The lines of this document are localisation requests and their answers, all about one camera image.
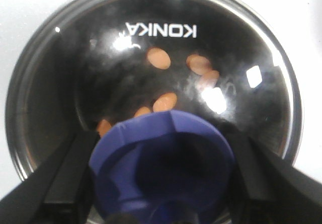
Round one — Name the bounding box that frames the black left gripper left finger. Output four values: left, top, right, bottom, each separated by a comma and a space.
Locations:
1, 131, 99, 223

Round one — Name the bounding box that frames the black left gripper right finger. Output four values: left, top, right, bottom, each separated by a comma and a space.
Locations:
226, 132, 321, 223

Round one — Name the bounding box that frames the orange ham slice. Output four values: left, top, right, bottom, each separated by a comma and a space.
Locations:
146, 47, 171, 69
186, 54, 212, 75
152, 92, 178, 112

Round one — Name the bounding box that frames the glass lid with blue knob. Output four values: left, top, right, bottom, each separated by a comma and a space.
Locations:
1, 0, 302, 223

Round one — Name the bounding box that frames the dark blue saucepan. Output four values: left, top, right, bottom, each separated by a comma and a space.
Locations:
5, 0, 303, 179

